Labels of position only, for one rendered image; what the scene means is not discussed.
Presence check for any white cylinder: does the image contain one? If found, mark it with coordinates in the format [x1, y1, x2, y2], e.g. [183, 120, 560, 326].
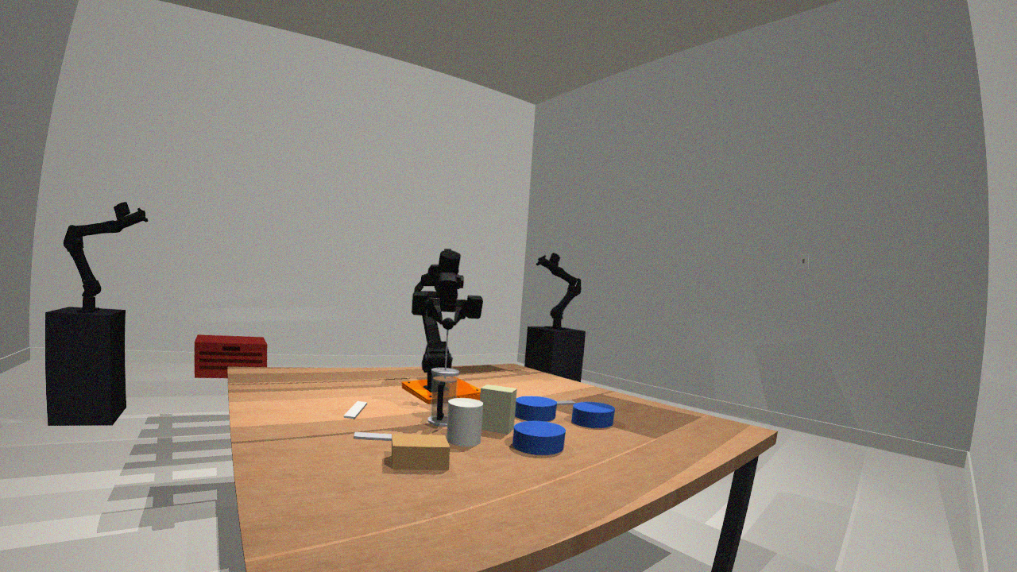
[447, 398, 483, 446]

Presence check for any blue cylinder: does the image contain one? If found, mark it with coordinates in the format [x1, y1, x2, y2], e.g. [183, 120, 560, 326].
[571, 401, 615, 428]
[512, 421, 566, 455]
[515, 396, 557, 421]

